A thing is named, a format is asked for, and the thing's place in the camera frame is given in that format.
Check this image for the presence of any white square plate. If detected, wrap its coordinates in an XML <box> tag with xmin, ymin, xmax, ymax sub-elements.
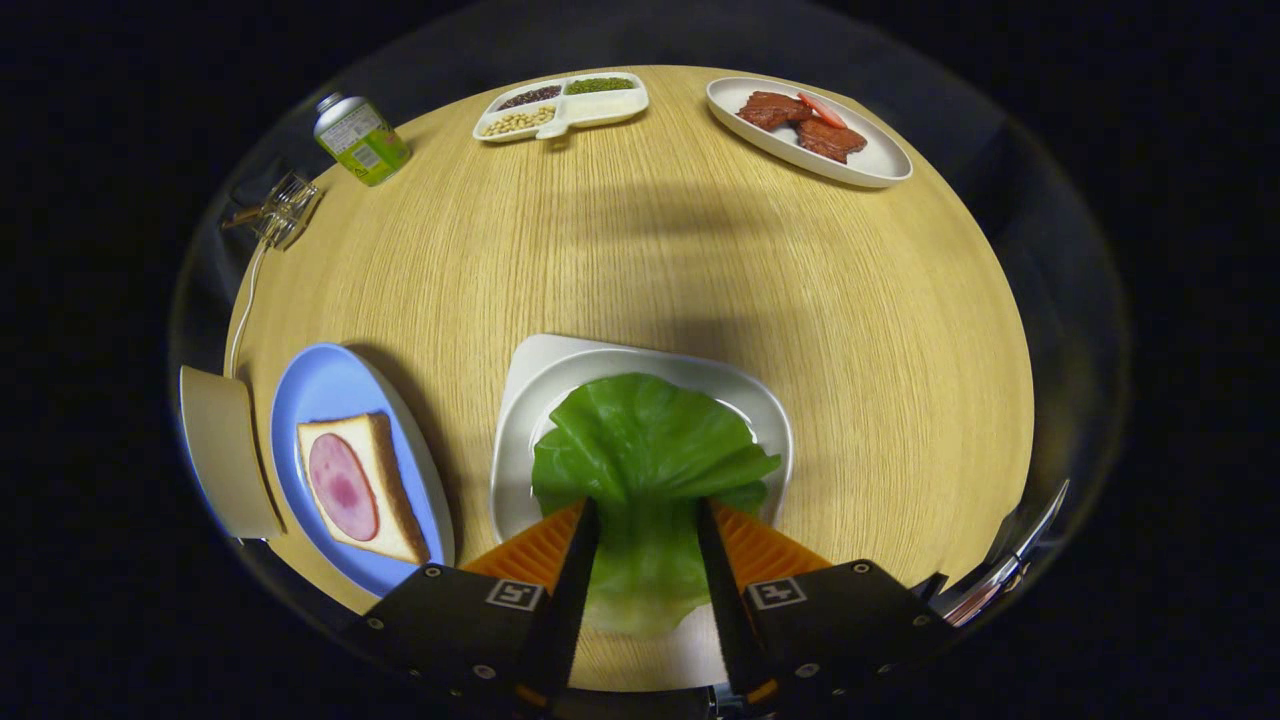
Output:
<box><xmin>489</xmin><ymin>333</ymin><xmax>795</xmax><ymax>661</ymax></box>

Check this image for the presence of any white bread slice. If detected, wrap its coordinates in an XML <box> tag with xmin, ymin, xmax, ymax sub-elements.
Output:
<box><xmin>297</xmin><ymin>411</ymin><xmax>432</xmax><ymax>565</ymax></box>

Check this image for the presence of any shiny metal object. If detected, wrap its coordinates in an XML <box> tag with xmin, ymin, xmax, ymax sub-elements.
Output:
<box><xmin>935</xmin><ymin>478</ymin><xmax>1071</xmax><ymax>629</ymax></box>

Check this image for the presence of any green lettuce leaf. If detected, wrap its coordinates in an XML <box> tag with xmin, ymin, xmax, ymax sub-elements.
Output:
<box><xmin>531</xmin><ymin>373</ymin><xmax>782</xmax><ymax>638</ymax></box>

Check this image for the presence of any red sausage piece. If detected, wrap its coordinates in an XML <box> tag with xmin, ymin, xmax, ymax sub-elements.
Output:
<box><xmin>797</xmin><ymin>91</ymin><xmax>848</xmax><ymax>129</ymax></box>

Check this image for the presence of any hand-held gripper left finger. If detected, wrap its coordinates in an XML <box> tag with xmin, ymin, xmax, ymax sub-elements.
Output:
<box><xmin>343</xmin><ymin>496</ymin><xmax>602</xmax><ymax>715</ymax></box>

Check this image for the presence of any green labelled metal bottle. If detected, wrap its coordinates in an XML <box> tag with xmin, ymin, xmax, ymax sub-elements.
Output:
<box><xmin>313</xmin><ymin>92</ymin><xmax>412</xmax><ymax>188</ymax></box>

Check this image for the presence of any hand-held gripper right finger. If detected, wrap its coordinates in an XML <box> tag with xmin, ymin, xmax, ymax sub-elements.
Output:
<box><xmin>697</xmin><ymin>497</ymin><xmax>954</xmax><ymax>713</ymax></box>

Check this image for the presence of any white power cable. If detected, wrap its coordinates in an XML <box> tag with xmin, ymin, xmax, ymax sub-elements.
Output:
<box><xmin>228</xmin><ymin>240</ymin><xmax>271</xmax><ymax>379</ymax></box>

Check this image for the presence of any wire mesh basket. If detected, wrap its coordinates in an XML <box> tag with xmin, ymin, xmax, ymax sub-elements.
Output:
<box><xmin>240</xmin><ymin>172</ymin><xmax>321</xmax><ymax>251</ymax></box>

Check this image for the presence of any white toaster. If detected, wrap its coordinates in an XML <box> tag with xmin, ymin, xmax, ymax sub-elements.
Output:
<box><xmin>179</xmin><ymin>365</ymin><xmax>284</xmax><ymax>542</ymax></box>

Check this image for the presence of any blue plate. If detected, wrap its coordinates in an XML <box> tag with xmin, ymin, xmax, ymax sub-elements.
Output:
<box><xmin>270</xmin><ymin>343</ymin><xmax>456</xmax><ymax>599</ymax></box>

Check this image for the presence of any white divided dish with beans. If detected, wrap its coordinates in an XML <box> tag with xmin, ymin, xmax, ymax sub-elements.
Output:
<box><xmin>472</xmin><ymin>72</ymin><xmax>650</xmax><ymax>144</ymax></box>

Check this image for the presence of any pink ham slice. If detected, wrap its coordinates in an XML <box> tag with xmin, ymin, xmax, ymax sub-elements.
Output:
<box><xmin>308</xmin><ymin>433</ymin><xmax>381</xmax><ymax>543</ymax></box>

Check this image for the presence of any white oval plate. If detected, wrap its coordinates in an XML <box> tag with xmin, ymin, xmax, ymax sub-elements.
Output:
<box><xmin>706</xmin><ymin>77</ymin><xmax>914</xmax><ymax>189</ymax></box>

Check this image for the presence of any brown meat slice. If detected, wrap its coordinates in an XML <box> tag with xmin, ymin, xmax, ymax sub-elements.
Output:
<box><xmin>737</xmin><ymin>91</ymin><xmax>813</xmax><ymax>131</ymax></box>
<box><xmin>797</xmin><ymin>117</ymin><xmax>869</xmax><ymax>165</ymax></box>

